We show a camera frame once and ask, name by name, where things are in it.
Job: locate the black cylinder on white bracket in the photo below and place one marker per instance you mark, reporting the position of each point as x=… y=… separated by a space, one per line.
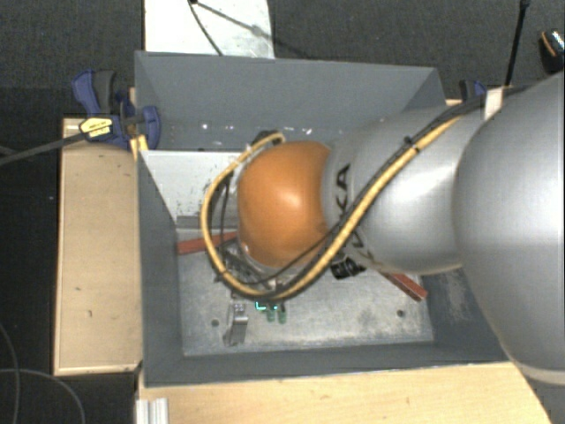
x=348 y=269

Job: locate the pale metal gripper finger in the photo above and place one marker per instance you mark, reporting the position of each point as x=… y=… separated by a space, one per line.
x=229 y=325
x=241 y=323

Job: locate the red-brown flat block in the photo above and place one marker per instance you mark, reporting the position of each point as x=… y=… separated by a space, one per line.
x=192 y=245
x=410 y=286

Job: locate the pale wood board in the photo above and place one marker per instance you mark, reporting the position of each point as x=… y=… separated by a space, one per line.
x=99 y=245

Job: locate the grey metal bin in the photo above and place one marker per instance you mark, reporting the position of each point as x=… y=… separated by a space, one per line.
x=282 y=91

